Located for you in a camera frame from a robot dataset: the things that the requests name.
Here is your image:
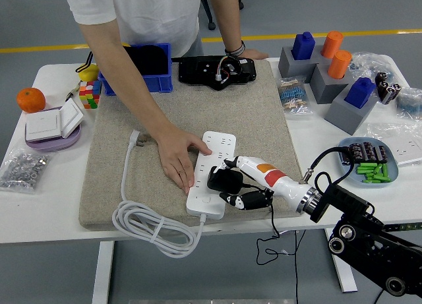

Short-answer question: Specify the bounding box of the black wristband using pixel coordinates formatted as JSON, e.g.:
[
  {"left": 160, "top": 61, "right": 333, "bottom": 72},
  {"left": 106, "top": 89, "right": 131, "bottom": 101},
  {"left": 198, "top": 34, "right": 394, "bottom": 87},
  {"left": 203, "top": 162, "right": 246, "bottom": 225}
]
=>
[{"left": 224, "top": 40, "right": 247, "bottom": 57}]

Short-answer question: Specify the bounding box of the grey-brown mat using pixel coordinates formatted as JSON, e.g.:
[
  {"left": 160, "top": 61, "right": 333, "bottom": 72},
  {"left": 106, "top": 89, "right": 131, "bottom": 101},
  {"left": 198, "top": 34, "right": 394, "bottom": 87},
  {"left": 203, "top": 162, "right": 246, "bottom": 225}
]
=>
[{"left": 78, "top": 58, "right": 309, "bottom": 231}]

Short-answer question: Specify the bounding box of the wide grey holder block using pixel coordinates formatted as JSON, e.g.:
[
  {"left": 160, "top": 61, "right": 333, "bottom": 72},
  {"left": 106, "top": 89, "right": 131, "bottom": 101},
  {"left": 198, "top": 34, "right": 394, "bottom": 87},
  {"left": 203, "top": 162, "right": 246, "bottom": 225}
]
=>
[{"left": 278, "top": 46, "right": 327, "bottom": 84}]

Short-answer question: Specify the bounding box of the white table leg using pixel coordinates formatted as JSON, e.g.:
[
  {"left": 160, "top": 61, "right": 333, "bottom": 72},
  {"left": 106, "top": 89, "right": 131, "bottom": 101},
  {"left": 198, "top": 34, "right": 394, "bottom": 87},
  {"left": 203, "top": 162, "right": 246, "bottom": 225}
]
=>
[
  {"left": 91, "top": 241, "right": 115, "bottom": 304},
  {"left": 324, "top": 229, "right": 358, "bottom": 293}
]

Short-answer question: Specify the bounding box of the white power strip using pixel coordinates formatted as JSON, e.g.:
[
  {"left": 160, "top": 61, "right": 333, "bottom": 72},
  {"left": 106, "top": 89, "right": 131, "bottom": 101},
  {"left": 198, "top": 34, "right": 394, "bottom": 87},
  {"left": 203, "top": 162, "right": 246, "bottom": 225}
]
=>
[{"left": 186, "top": 131, "right": 237, "bottom": 220}]

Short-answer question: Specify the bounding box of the orange cylinder peg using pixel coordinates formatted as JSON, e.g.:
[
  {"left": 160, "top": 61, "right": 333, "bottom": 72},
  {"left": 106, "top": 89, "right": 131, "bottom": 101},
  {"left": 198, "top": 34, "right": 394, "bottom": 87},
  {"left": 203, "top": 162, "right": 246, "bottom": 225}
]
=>
[
  {"left": 327, "top": 49, "right": 353, "bottom": 80},
  {"left": 320, "top": 30, "right": 344, "bottom": 59}
]

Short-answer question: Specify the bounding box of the orange fruit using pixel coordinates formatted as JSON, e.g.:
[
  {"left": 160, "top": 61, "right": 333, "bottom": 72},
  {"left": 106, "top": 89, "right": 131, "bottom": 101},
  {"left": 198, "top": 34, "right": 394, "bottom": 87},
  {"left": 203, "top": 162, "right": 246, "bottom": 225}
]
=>
[{"left": 16, "top": 87, "right": 47, "bottom": 114}]

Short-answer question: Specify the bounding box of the black table control panel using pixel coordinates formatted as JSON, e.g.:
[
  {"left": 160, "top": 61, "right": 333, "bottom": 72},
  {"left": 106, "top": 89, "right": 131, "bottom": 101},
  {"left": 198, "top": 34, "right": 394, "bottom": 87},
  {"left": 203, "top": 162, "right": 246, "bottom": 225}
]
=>
[{"left": 378, "top": 222, "right": 422, "bottom": 233}]

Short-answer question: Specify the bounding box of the black power adapter plug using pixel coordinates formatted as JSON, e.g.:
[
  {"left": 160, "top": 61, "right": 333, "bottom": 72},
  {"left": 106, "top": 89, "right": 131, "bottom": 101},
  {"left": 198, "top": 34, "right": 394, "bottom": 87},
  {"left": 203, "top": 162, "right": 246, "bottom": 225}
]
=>
[{"left": 206, "top": 166, "right": 247, "bottom": 196}]

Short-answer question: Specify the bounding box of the blue square peg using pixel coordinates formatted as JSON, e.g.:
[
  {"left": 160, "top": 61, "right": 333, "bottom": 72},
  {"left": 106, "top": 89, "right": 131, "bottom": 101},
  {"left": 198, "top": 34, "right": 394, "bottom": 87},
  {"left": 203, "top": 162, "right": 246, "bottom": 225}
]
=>
[
  {"left": 291, "top": 31, "right": 317, "bottom": 61},
  {"left": 344, "top": 76, "right": 377, "bottom": 109}
]

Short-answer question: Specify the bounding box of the pile of green pegs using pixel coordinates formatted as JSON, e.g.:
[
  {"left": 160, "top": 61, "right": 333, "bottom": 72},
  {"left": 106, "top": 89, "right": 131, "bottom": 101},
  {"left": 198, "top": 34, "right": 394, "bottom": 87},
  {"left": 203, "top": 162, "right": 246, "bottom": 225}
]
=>
[{"left": 355, "top": 162, "right": 392, "bottom": 183}]

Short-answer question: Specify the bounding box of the blue plastic bin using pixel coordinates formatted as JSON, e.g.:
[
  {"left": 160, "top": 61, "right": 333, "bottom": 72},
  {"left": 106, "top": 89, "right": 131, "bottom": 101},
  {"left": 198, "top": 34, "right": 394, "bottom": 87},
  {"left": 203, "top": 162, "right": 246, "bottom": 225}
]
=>
[{"left": 98, "top": 42, "right": 174, "bottom": 96}]

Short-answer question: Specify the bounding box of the bag of metal nuts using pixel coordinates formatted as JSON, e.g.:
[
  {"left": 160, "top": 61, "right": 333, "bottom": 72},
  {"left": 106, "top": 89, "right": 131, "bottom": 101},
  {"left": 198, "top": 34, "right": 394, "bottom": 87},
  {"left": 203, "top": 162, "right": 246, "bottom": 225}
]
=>
[{"left": 0, "top": 148, "right": 52, "bottom": 195}]

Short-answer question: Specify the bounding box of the light blue plate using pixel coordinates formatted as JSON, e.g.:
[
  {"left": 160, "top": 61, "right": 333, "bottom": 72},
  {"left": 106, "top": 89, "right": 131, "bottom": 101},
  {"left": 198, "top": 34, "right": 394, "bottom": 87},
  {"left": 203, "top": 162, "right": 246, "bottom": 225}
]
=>
[{"left": 338, "top": 137, "right": 400, "bottom": 189}]

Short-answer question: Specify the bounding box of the purple plate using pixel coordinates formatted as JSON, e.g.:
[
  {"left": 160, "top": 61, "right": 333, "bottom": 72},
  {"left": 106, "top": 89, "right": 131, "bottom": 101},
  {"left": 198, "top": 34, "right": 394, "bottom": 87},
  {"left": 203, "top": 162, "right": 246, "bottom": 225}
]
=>
[{"left": 24, "top": 106, "right": 82, "bottom": 152}]

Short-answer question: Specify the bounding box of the person's right hand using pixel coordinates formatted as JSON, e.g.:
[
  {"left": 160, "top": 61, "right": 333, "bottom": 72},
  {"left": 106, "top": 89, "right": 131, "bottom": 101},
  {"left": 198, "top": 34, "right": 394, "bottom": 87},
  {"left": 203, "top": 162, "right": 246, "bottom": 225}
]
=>
[{"left": 157, "top": 127, "right": 214, "bottom": 195}]

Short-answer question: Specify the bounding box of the person's left hand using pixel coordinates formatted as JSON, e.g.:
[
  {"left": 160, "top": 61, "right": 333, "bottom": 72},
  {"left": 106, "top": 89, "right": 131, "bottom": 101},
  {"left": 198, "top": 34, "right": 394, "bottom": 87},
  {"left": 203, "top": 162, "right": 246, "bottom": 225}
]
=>
[{"left": 239, "top": 48, "right": 270, "bottom": 61}]

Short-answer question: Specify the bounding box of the bag of resistors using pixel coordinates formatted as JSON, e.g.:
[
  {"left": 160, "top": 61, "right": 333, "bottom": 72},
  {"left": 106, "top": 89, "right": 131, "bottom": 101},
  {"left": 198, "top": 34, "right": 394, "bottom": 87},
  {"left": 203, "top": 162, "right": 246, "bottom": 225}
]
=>
[{"left": 276, "top": 76, "right": 314, "bottom": 116}]

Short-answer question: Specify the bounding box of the person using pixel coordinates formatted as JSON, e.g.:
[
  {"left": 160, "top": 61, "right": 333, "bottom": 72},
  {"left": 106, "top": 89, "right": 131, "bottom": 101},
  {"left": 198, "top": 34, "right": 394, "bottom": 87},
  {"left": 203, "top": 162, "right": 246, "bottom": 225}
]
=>
[{"left": 61, "top": 0, "right": 270, "bottom": 195}]

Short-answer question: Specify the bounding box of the colourful puzzle cube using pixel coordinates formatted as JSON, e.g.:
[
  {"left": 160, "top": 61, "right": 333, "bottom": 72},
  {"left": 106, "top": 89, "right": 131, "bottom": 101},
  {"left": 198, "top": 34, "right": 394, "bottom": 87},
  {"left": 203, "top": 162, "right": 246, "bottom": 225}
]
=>
[{"left": 78, "top": 80, "right": 103, "bottom": 109}]

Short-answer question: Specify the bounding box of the black office chair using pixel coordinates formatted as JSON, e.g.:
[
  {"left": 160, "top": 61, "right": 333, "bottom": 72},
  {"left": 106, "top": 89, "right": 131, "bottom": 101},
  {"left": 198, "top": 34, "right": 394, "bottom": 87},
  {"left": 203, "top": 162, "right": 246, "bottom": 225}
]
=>
[{"left": 200, "top": 0, "right": 245, "bottom": 31}]

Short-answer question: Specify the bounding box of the white power strip cable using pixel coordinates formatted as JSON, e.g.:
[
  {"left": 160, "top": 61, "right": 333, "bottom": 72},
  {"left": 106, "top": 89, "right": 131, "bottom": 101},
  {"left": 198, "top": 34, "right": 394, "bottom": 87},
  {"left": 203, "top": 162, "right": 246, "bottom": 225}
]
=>
[{"left": 111, "top": 129, "right": 207, "bottom": 259}]

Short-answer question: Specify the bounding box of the clear bag of blue parts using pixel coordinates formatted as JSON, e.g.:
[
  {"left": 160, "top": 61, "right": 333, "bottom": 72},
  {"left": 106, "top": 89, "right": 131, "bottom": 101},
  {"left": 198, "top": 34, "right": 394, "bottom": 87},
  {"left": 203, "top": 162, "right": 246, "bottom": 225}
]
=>
[
  {"left": 347, "top": 51, "right": 398, "bottom": 84},
  {"left": 394, "top": 87, "right": 422, "bottom": 120}
]

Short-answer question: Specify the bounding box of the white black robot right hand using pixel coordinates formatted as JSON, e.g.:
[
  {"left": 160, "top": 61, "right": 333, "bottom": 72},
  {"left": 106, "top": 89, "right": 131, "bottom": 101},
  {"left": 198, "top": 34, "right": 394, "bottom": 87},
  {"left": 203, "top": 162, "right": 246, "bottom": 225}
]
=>
[{"left": 217, "top": 155, "right": 313, "bottom": 213}]

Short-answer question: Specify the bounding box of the black electronic device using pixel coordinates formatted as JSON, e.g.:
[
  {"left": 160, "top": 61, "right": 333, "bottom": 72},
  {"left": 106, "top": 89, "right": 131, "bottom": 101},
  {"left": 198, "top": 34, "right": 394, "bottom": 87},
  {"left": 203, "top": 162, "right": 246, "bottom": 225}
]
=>
[{"left": 178, "top": 55, "right": 257, "bottom": 91}]

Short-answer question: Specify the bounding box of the thin black hanging cable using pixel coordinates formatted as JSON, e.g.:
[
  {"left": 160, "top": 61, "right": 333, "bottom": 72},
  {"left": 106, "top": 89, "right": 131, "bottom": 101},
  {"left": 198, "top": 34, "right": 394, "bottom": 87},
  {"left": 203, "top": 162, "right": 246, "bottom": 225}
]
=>
[{"left": 292, "top": 231, "right": 299, "bottom": 304}]

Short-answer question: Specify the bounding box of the black adapter cord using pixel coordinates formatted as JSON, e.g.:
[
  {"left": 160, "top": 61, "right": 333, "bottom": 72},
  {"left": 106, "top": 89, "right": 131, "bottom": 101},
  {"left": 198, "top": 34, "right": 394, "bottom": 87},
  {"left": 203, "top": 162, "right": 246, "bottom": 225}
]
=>
[{"left": 242, "top": 183, "right": 307, "bottom": 267}]

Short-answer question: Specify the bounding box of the white wall switch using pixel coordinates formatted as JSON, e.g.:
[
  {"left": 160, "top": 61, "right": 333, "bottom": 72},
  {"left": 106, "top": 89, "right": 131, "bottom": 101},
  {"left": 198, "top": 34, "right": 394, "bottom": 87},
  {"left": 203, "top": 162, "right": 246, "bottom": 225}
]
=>
[
  {"left": 60, "top": 98, "right": 85, "bottom": 139},
  {"left": 25, "top": 109, "right": 63, "bottom": 142}
]

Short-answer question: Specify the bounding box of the yellow toy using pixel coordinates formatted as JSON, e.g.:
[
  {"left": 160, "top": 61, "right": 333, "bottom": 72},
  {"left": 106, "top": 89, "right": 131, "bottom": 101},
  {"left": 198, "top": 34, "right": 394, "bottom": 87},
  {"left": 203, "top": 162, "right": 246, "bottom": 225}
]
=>
[{"left": 78, "top": 63, "right": 100, "bottom": 82}]

